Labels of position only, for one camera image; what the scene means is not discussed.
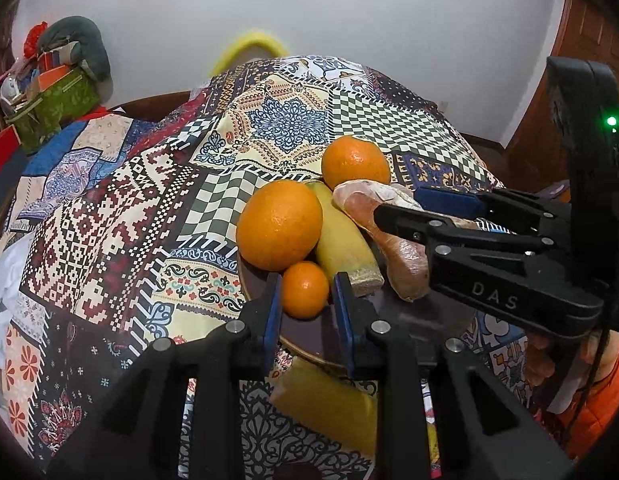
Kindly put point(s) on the medium tangerine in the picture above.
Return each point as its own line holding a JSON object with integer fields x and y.
{"x": 357, "y": 162}

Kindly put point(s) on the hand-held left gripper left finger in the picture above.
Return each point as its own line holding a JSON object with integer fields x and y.
{"x": 272, "y": 310}

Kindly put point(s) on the wooden door frame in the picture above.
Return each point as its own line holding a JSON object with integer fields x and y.
{"x": 534, "y": 135}

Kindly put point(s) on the dark purple plate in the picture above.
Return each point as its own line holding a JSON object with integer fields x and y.
{"x": 309, "y": 334}

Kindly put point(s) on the red box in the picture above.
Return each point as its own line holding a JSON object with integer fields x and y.
{"x": 1, "y": 152}

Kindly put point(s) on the small tangerine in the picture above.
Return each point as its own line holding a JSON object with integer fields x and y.
{"x": 304, "y": 290}

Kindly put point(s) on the yellow banana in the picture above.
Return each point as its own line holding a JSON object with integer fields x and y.
{"x": 344, "y": 250}

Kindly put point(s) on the orange box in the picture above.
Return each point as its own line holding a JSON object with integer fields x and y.
{"x": 51, "y": 77}

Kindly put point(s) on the wooden bed frame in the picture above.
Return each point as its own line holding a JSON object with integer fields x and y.
{"x": 149, "y": 105}

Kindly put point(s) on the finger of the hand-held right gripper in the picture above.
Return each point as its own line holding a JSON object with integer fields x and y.
{"x": 449, "y": 200}
{"x": 404, "y": 222}

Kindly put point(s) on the white plastic item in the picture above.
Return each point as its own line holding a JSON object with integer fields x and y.
{"x": 9, "y": 89}

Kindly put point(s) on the large orange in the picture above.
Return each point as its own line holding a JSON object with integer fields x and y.
{"x": 279, "y": 225}

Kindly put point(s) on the red plastic bag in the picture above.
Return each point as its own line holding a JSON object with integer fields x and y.
{"x": 35, "y": 37}

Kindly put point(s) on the green storage basket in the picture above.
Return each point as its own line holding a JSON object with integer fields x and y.
{"x": 54, "y": 107}

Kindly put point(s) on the grey plush pillow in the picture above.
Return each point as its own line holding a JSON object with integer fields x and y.
{"x": 89, "y": 40}

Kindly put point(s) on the yellow sponge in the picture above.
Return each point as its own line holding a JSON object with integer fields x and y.
{"x": 324, "y": 400}

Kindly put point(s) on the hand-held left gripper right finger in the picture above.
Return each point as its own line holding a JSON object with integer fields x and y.
{"x": 343, "y": 310}

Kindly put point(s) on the blue cloth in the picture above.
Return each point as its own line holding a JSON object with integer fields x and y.
{"x": 44, "y": 160}

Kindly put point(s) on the patchwork printed blanket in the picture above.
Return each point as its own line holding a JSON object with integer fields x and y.
{"x": 114, "y": 235}

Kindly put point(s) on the person's right hand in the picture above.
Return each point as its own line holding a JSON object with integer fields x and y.
{"x": 539, "y": 360}

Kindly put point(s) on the white cloth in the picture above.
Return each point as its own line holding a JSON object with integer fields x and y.
{"x": 1, "y": 280}

